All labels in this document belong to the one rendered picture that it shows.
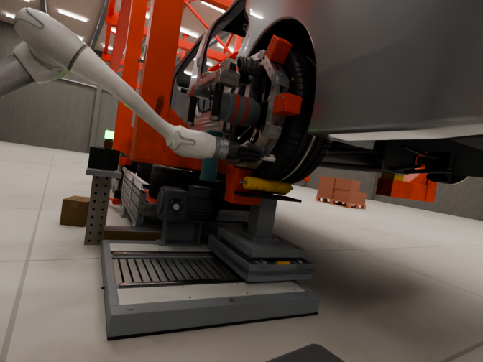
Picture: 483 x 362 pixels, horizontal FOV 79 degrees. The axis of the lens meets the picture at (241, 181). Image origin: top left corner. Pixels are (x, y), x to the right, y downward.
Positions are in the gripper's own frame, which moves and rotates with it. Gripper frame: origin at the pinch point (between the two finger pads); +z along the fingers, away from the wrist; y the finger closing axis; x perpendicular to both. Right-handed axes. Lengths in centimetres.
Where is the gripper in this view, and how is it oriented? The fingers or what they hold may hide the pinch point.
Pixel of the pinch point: (267, 156)
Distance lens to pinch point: 129.1
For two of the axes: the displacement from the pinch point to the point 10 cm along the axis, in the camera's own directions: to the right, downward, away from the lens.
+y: 4.2, -6.2, -6.6
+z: 8.8, 1.1, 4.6
